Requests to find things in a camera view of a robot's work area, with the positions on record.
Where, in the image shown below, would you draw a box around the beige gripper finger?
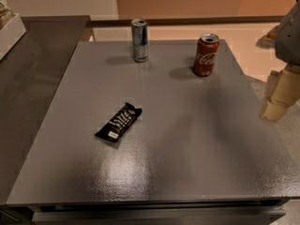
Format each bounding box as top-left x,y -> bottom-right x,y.
260,70 -> 279,116
262,64 -> 300,121

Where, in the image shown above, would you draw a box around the black rxbar chocolate wrapper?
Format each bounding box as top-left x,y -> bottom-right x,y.
95,102 -> 143,143

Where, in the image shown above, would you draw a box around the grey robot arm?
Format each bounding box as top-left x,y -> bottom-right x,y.
260,1 -> 300,121

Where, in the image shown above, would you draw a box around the red coca-cola can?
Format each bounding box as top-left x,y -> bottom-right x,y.
193,33 -> 219,77

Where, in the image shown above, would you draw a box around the silver blue energy drink can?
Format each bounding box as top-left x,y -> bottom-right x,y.
131,19 -> 148,62

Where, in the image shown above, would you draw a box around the dark grey side counter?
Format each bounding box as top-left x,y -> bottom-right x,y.
0,15 -> 90,205

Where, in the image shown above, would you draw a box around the white box on counter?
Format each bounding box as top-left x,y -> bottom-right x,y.
0,0 -> 26,60

